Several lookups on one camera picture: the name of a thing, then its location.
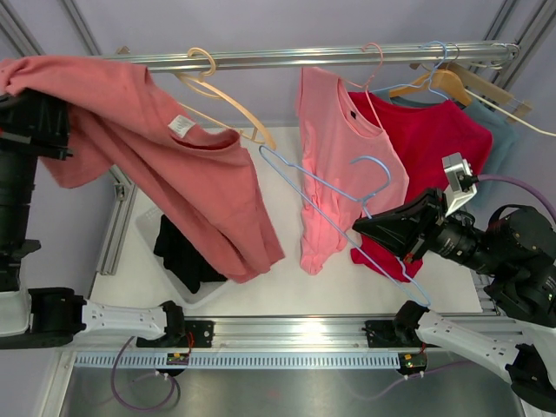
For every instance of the white laundry basket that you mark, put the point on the white laundry basket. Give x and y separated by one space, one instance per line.
148 225

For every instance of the black t shirt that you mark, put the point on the black t shirt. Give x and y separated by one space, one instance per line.
181 258

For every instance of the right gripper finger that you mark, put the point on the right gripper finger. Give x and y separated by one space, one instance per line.
407 246
413 216

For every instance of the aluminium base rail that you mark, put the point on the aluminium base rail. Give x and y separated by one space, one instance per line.
338 332

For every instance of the right wooden clip hanger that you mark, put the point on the right wooden clip hanger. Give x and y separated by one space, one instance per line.
489 94

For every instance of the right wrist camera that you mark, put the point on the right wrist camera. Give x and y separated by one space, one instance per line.
461 187

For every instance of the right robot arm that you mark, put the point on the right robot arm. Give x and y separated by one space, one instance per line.
517 251

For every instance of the wooden clip hanger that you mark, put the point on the wooden clip hanger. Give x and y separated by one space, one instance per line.
124 50
489 94

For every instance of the light pink t shirt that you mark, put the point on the light pink t shirt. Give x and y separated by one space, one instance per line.
350 162

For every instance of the blue wire hanger right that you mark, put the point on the blue wire hanger right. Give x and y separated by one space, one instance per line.
434 65

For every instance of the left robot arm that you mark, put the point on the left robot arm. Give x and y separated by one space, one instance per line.
34 316

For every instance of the left wooden clip hanger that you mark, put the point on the left wooden clip hanger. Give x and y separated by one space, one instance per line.
124 50

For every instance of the grey blue t shirt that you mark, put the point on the grey blue t shirt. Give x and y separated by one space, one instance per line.
504 136

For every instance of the dusty pink t shirt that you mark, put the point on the dusty pink t shirt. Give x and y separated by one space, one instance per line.
206 184

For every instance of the metal hanging rail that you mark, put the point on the metal hanging rail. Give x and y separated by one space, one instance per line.
495 52

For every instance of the white slotted cable duct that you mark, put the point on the white slotted cable duct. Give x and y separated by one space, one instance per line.
247 361

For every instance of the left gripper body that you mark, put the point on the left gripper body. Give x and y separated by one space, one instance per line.
32 139

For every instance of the red t shirt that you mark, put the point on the red t shirt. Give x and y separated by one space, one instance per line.
422 134

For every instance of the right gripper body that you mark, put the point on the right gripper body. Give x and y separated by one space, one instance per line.
455 242

